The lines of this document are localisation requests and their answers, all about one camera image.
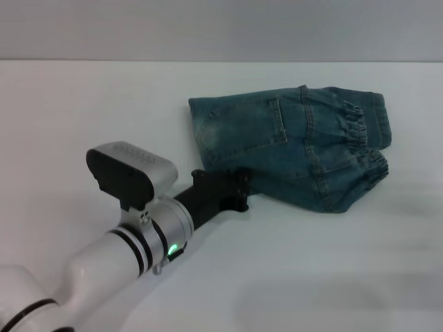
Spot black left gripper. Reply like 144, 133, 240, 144
172, 167, 253, 230

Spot blue denim shorts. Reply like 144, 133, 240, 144
188, 84, 394, 214

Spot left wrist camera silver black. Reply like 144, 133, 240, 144
85, 140, 180, 212

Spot left arm silver plug cable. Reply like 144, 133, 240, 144
154, 247, 185, 276

